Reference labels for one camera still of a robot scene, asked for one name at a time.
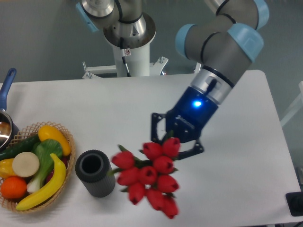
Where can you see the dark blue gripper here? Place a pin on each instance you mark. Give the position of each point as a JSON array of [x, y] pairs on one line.
[[186, 119]]

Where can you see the red tulip bouquet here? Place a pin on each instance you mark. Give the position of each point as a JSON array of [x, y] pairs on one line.
[[150, 178]]

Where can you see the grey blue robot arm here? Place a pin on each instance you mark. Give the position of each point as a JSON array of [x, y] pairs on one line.
[[225, 48]]

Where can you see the dark grey ribbed vase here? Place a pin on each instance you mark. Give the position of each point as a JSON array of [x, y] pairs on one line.
[[92, 169]]

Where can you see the red fruit under banana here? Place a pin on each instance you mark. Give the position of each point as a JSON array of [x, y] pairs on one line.
[[65, 160]]

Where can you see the yellow banana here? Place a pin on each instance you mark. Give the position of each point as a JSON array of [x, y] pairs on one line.
[[48, 190]]

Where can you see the yellow squash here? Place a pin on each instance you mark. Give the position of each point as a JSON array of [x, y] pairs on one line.
[[50, 132]]

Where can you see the green bok choy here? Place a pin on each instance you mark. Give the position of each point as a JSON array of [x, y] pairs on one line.
[[43, 151]]

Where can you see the black device at table edge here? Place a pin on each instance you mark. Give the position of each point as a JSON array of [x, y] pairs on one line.
[[295, 203]]

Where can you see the green cucumber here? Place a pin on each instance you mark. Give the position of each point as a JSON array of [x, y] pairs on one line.
[[25, 145]]

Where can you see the beige round cut vegetable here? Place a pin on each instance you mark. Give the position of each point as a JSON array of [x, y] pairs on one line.
[[25, 164]]

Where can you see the orange fruit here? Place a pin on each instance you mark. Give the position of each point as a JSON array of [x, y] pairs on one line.
[[13, 188]]

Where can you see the yellow bell pepper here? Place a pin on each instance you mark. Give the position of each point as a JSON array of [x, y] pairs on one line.
[[6, 169]]

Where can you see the woven wicker basket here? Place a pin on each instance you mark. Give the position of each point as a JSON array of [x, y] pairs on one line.
[[28, 132]]

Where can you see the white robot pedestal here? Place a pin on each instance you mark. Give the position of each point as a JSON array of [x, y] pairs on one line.
[[129, 63]]

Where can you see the white frame at right edge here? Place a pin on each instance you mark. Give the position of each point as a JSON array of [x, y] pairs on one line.
[[294, 107]]

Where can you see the blue handled saucepan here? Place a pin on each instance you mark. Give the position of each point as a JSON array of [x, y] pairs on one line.
[[8, 129]]

